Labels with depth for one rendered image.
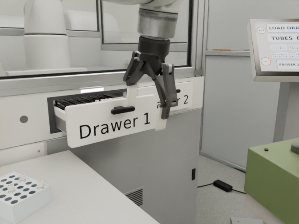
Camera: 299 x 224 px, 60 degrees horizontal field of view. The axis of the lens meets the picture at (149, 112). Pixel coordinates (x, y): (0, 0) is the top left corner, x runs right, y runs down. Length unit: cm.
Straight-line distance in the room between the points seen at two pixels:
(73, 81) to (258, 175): 58
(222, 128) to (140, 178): 153
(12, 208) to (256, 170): 48
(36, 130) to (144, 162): 45
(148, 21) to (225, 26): 186
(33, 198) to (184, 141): 78
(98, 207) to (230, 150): 204
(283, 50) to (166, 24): 76
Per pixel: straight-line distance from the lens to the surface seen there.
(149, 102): 81
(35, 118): 82
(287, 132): 137
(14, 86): 79
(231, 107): 241
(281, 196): 56
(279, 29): 133
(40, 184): 59
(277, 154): 59
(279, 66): 121
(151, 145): 106
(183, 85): 109
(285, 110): 135
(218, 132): 254
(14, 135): 82
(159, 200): 122
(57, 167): 75
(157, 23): 59
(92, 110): 71
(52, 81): 82
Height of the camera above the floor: 108
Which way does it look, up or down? 14 degrees down
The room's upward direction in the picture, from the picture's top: straight up
